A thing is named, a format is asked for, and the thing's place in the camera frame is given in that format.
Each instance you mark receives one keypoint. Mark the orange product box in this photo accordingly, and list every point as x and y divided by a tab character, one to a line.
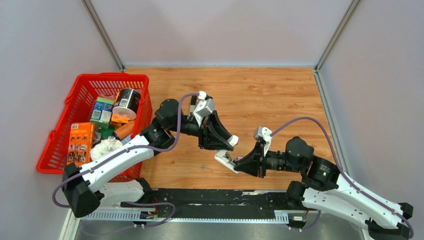
81	138

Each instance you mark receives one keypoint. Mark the orange snack packet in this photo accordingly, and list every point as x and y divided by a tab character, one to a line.
119	119

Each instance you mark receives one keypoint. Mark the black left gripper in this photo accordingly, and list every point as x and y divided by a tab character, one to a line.
212	133

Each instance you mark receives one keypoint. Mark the white stapler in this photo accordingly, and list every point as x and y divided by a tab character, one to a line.
228	155

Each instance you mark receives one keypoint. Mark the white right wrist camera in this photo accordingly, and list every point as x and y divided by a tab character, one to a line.
263	135

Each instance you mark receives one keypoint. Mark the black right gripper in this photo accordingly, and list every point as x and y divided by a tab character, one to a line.
254	164

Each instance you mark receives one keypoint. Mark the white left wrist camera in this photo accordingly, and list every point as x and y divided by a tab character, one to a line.
201	106

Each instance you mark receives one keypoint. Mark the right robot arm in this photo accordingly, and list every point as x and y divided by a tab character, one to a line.
325	188

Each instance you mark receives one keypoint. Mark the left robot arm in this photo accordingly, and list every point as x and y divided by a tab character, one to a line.
89	186

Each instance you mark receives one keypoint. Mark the red plastic basket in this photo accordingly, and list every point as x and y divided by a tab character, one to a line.
78	106

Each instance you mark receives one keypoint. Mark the orange tube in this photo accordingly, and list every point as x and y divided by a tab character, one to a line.
124	131

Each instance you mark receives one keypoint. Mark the crumpled white plastic bag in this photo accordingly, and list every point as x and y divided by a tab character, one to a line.
105	147

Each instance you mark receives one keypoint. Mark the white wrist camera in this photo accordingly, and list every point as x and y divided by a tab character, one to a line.
201	106
263	135

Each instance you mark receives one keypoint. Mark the green blue carton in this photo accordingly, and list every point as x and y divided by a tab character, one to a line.
102	112

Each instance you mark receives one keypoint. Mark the black white cylindrical can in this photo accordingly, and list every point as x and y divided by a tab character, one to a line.
134	98

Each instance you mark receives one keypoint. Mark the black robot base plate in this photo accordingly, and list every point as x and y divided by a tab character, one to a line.
220	203

